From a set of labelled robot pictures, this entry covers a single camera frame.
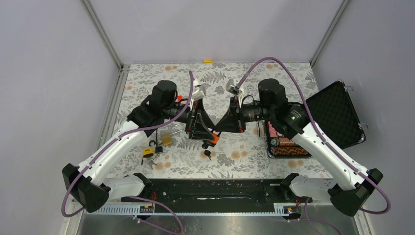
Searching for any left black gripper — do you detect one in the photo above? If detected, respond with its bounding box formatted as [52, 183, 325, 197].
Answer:
[163, 98, 216, 141]

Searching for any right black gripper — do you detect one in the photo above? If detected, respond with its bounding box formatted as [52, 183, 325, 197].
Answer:
[215, 95, 274, 133]

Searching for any orange black padlock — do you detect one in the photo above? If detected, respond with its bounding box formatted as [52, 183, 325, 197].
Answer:
[203, 132, 222, 146]

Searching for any brass long-shackle padlock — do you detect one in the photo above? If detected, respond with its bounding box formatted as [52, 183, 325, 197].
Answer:
[161, 124, 183, 146]

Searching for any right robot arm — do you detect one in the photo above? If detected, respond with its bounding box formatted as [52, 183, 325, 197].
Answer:
[214, 78, 383, 216]

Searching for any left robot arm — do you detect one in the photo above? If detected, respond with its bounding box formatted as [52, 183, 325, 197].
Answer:
[62, 80, 215, 212]

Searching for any small black padlock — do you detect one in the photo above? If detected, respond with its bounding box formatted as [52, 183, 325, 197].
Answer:
[155, 146, 163, 154]

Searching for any floral table mat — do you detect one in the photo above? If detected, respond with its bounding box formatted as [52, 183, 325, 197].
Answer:
[110, 63, 330, 179]

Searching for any yellow padlock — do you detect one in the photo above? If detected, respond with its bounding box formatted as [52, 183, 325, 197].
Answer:
[142, 140, 157, 158]

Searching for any black poker chip case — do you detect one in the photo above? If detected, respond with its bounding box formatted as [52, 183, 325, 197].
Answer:
[264, 80, 366, 159]

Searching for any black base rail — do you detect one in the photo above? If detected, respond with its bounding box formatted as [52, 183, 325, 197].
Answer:
[140, 179, 297, 214]

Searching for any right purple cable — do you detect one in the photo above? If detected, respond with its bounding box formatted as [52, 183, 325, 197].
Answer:
[235, 57, 392, 215]

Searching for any purple cable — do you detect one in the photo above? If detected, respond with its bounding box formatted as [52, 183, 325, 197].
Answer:
[235, 57, 392, 215]
[61, 70, 195, 218]

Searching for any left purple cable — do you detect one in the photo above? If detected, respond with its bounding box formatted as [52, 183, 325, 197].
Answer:
[61, 70, 195, 218]

